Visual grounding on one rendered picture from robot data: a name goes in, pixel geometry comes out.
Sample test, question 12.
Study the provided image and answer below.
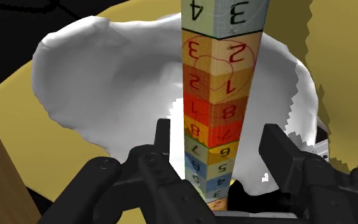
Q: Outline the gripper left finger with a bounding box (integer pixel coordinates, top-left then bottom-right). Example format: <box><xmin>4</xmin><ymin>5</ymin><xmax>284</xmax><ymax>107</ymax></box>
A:
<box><xmin>37</xmin><ymin>118</ymin><xmax>217</xmax><ymax>224</ymax></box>

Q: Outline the white rounded bowl shape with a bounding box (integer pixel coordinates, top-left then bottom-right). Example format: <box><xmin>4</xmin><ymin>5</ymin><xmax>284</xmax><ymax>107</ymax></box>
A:
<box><xmin>31</xmin><ymin>12</ymin><xmax>320</xmax><ymax>197</ymax></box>

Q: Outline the yellow round table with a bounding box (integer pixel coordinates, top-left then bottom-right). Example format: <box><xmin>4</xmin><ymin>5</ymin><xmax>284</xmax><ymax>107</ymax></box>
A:
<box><xmin>0</xmin><ymin>0</ymin><xmax>358</xmax><ymax>224</ymax></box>

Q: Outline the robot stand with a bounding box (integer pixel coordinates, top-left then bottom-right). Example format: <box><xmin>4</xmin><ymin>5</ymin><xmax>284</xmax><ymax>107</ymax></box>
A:
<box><xmin>181</xmin><ymin>0</ymin><xmax>271</xmax><ymax>213</ymax></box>

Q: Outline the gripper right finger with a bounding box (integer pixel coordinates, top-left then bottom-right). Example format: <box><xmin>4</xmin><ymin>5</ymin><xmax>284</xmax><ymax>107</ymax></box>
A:
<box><xmin>258</xmin><ymin>123</ymin><xmax>358</xmax><ymax>224</ymax></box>

